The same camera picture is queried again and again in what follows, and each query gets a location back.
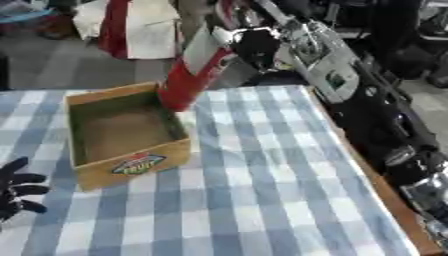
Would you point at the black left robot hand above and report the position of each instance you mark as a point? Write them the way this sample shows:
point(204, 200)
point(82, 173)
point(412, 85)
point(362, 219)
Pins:
point(13, 190)

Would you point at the red and white cloth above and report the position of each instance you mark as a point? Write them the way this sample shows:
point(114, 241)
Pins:
point(137, 28)

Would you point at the red and white bottle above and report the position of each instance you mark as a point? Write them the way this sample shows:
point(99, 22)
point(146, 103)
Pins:
point(188, 80)

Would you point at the tan cardboard box green inside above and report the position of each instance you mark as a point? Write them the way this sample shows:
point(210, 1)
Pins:
point(125, 133)

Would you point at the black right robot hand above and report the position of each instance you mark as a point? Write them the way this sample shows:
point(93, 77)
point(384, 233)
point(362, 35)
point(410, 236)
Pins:
point(256, 46)

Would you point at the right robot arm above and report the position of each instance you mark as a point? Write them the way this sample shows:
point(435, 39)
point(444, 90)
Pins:
point(361, 110)

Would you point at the black chair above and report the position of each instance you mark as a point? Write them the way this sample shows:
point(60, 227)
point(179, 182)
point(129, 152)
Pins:
point(408, 43)

